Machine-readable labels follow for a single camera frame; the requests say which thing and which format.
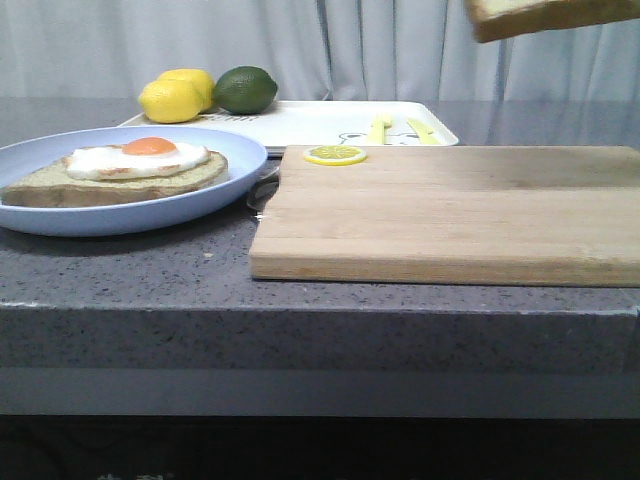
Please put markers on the light blue plate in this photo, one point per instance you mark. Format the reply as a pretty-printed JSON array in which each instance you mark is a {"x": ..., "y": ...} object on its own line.
[{"x": 245, "y": 157}]

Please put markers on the bread slice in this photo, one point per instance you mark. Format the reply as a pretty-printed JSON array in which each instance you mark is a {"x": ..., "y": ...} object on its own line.
[
  {"x": 497, "y": 20},
  {"x": 51, "y": 186}
]

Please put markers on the white serving tray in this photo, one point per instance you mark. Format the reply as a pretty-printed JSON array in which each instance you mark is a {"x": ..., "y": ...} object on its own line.
[{"x": 311, "y": 123}]

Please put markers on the lemon slice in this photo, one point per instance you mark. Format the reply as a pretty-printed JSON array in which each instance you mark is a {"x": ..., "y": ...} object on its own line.
[{"x": 334, "y": 155}]

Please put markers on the wooden cutting board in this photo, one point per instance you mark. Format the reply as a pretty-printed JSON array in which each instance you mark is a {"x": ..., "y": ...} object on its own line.
[{"x": 488, "y": 215}]

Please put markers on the green lime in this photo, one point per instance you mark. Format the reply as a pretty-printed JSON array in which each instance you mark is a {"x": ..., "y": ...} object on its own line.
[{"x": 245, "y": 90}]

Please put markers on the fried egg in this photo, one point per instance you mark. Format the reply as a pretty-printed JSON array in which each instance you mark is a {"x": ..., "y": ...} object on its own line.
[{"x": 142, "y": 158}]

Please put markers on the front yellow lemon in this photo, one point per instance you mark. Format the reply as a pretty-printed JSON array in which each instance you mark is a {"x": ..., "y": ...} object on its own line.
[{"x": 170, "y": 101}]

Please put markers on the yellow lemon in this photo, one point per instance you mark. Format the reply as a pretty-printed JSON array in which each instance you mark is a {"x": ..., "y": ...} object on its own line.
[
  {"x": 201, "y": 80},
  {"x": 170, "y": 101}
]

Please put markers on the rear yellow lemon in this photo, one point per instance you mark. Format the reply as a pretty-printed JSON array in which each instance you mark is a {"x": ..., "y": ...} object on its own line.
[{"x": 201, "y": 80}]

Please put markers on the white curtain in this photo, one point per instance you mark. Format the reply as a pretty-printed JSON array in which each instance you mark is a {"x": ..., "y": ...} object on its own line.
[{"x": 315, "y": 50}]

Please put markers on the metal cutting board handle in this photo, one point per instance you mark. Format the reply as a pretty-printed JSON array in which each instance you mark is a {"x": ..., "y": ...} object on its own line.
[{"x": 261, "y": 192}]

